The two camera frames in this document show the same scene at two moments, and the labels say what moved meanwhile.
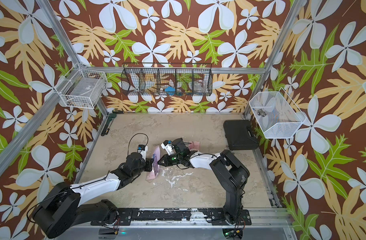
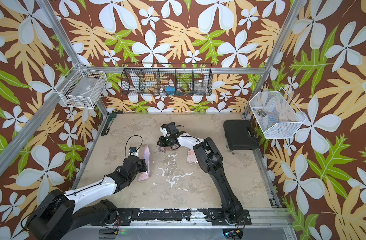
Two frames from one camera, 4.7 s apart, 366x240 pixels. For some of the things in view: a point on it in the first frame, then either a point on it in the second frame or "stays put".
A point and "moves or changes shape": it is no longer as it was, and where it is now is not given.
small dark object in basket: x=261 y=112 stays put
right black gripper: x=166 y=160 -> x=162 y=143
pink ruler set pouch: x=155 y=167 moves or changes shape
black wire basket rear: x=194 y=79 stays put
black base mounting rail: x=126 y=217 stays put
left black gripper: x=149 y=161 -> x=142 y=162
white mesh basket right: x=277 y=116 stays put
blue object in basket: x=170 y=90 stays put
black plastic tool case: x=240 y=135 stays put
